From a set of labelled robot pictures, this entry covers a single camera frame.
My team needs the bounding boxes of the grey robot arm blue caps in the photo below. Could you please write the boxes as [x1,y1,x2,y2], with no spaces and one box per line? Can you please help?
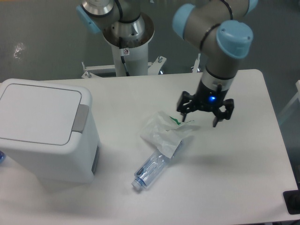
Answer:
[76,0,257,125]

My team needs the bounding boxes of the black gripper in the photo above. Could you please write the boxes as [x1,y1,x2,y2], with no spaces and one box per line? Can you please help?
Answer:
[176,78,235,128]

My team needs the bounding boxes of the white metal base frame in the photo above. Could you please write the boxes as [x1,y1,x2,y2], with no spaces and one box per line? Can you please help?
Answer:
[81,53,201,79]

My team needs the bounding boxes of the black cable on pedestal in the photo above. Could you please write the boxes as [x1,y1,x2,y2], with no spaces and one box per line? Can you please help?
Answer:
[118,37,130,77]

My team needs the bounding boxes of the black device at table edge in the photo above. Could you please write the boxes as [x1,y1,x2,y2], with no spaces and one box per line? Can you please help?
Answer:
[283,190,300,215]

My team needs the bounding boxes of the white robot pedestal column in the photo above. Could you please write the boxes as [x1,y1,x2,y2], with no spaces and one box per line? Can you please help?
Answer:
[103,12,155,77]

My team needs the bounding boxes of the crumpled white plastic wrapper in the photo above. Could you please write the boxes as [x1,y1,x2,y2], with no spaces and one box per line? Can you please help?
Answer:
[140,111,200,158]

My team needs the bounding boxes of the clear empty plastic bottle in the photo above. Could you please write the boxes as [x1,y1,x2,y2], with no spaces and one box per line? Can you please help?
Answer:
[131,141,183,192]

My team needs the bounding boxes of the white push-lid trash can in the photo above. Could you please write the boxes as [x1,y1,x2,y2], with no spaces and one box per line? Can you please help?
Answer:
[0,79,100,183]

